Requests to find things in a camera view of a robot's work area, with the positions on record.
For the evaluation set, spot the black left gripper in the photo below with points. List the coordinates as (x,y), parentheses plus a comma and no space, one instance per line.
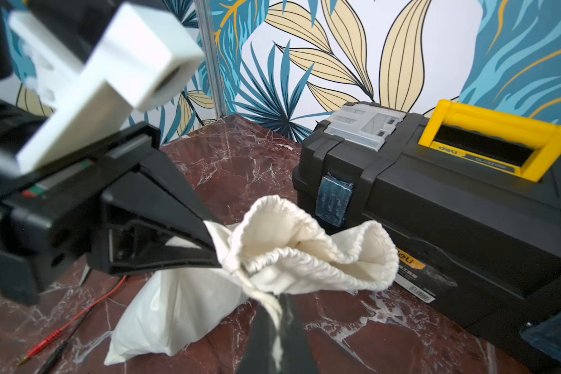
(124,195)

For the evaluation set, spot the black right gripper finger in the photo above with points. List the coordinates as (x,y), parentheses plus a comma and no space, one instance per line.
(284,349)

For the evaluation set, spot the cream cloth drawstring bag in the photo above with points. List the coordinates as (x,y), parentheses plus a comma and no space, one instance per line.
(276,249)

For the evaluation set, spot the red test probe lead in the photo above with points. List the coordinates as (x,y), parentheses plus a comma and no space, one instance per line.
(40,346)

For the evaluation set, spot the black plastic toolbox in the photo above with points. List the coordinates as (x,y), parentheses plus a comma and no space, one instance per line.
(479,245)

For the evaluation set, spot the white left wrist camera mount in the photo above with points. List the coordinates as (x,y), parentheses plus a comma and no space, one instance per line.
(96,62)

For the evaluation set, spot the aluminium corner post left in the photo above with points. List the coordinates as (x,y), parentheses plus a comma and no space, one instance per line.
(206,27)

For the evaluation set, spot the yellow toolbox handle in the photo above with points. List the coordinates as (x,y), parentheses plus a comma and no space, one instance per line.
(514,145)

